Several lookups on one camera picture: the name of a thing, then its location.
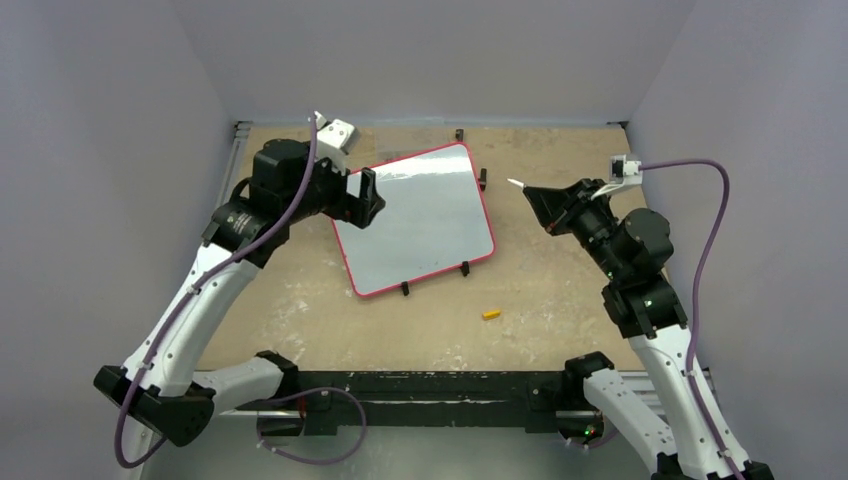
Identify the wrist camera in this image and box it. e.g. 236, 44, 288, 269
314, 111, 360, 172
591, 153, 643, 200

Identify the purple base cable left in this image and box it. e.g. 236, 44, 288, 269
256, 387, 369, 466

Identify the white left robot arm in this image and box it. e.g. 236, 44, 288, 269
94, 139, 385, 448

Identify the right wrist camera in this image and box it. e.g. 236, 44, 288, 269
591, 153, 643, 200

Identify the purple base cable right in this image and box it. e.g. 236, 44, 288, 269
566, 423, 621, 452

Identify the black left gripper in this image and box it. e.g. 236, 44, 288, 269
284, 142, 384, 228

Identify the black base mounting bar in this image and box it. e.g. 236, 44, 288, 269
246, 371, 612, 441

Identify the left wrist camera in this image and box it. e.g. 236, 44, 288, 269
314, 111, 360, 172

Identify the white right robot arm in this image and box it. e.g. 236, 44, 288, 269
521, 179, 774, 479

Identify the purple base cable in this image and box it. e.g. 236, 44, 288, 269
256, 387, 369, 466
566, 423, 621, 452

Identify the red framed whiteboard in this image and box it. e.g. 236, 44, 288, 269
332, 142, 496, 298

